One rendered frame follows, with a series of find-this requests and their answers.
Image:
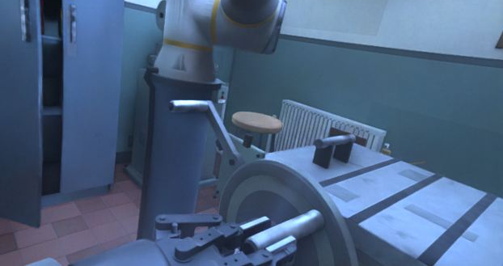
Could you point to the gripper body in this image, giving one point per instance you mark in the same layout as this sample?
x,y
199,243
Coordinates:
x,y
129,254

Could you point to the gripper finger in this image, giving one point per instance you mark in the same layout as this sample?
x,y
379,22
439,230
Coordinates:
x,y
208,236
271,250

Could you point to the silver end-measure rod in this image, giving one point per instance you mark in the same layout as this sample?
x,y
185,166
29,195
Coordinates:
x,y
334,140

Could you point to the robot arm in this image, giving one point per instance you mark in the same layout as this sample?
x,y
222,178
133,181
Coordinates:
x,y
188,26

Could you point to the grey green handwheel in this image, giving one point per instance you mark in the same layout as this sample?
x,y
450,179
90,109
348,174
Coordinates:
x,y
275,195

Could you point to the black rod cradle block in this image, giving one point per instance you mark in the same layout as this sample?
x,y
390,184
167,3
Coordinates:
x,y
345,152
323,158

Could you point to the grey table lock lever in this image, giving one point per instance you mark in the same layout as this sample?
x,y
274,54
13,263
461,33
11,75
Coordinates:
x,y
212,120

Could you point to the grey slotted jig borer table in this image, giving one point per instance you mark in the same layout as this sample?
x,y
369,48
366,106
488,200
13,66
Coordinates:
x,y
412,203

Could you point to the wooden seat stool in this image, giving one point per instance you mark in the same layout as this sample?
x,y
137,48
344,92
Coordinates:
x,y
257,121

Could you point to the white radiator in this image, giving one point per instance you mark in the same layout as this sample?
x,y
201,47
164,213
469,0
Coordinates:
x,y
306,124

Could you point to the brown box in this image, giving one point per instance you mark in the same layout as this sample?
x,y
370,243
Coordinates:
x,y
360,140

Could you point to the yellow bottle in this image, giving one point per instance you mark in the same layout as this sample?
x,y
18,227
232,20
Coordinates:
x,y
386,150

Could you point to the blue steel cupboard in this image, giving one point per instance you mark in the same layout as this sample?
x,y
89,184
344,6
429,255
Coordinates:
x,y
90,101

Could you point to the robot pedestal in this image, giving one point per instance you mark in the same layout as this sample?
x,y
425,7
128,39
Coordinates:
x,y
173,160

